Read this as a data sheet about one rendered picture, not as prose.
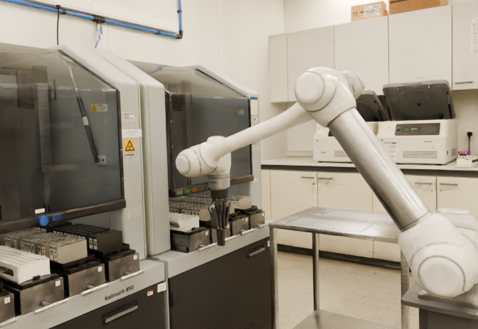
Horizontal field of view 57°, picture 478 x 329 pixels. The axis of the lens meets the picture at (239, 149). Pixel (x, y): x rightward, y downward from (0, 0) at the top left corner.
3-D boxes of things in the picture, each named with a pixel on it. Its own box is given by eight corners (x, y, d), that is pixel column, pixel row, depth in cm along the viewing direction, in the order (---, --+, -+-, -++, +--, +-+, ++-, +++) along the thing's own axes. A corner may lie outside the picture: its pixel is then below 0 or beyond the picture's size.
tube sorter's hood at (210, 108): (97, 190, 213) (91, 60, 210) (183, 177, 263) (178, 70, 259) (174, 197, 183) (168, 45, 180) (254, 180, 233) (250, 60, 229)
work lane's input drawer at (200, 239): (87, 234, 221) (87, 216, 221) (110, 228, 232) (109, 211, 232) (196, 254, 179) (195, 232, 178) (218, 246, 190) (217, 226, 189)
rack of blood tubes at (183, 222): (136, 227, 202) (136, 214, 201) (153, 222, 210) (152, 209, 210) (184, 234, 184) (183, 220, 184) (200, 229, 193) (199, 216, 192)
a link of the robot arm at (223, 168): (215, 172, 186) (196, 175, 174) (213, 136, 185) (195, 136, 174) (236, 173, 180) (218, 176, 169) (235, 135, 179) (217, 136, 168)
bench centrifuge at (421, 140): (374, 164, 372) (373, 82, 368) (395, 158, 423) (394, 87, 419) (446, 165, 340) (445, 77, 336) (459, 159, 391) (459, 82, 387)
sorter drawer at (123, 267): (7, 254, 188) (6, 233, 188) (38, 246, 200) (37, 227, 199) (117, 285, 146) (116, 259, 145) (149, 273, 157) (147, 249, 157)
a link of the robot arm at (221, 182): (203, 175, 177) (203, 189, 178) (220, 175, 172) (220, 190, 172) (216, 173, 185) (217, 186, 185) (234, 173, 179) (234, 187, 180)
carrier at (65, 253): (84, 256, 152) (83, 239, 151) (87, 256, 150) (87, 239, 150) (53, 265, 142) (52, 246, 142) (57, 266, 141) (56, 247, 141)
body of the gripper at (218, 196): (218, 186, 184) (219, 207, 185) (205, 188, 177) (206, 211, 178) (232, 187, 180) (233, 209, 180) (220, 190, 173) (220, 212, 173)
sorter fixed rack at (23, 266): (-28, 271, 144) (-29, 252, 144) (3, 262, 152) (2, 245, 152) (19, 288, 127) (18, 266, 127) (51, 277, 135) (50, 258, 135)
